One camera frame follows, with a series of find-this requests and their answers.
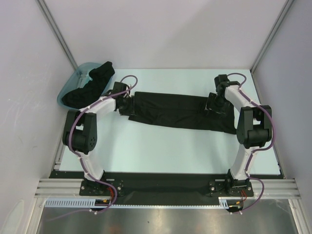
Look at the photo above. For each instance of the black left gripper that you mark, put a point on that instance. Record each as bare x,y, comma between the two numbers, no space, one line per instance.
131,110

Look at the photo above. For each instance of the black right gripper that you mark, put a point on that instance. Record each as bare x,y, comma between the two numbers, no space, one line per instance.
211,103

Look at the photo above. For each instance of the black t shirt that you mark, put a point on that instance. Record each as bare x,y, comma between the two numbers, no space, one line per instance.
179,111

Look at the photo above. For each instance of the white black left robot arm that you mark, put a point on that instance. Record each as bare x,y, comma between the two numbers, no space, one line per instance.
80,132

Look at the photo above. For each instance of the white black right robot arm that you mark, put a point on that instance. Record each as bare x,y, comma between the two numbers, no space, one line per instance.
253,131

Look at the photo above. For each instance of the black clothes in basket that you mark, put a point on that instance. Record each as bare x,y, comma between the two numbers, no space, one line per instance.
82,97

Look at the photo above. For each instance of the teal plastic basket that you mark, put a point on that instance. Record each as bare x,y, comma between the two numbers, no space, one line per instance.
78,79

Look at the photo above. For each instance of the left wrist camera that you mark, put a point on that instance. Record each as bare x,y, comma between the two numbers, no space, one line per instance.
120,87

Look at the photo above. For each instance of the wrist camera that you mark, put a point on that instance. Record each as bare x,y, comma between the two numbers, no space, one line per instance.
222,78
120,87

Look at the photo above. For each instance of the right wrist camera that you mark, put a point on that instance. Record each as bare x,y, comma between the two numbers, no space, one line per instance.
222,78

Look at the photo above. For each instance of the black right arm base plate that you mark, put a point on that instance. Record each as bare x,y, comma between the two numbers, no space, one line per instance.
227,188

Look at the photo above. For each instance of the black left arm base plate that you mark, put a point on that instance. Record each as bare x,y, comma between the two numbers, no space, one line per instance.
92,188

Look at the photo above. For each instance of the aluminium frame rail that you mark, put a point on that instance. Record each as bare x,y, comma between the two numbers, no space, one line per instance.
58,188

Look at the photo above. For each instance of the light blue slotted cable duct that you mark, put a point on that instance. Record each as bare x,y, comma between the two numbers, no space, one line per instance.
77,202

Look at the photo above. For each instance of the right aluminium corner post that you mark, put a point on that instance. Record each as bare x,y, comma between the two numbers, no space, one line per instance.
274,30

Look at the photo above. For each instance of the aluminium corner post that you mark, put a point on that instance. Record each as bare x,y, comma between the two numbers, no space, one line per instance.
47,14
274,30

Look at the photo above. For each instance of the left aluminium corner post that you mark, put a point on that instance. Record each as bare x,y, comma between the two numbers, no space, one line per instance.
47,14

